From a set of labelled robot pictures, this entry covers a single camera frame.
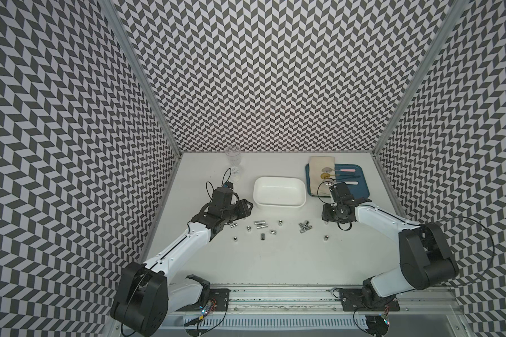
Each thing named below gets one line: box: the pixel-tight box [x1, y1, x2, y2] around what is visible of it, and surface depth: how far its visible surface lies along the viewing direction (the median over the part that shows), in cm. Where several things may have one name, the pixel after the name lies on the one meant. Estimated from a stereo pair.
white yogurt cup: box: [230, 165, 239, 182], surface depth 106 cm
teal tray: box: [305, 163, 371, 199], surface depth 109 cm
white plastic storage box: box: [253, 176, 307, 209], surface depth 101 cm
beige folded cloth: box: [309, 155, 336, 196], surface depth 111 cm
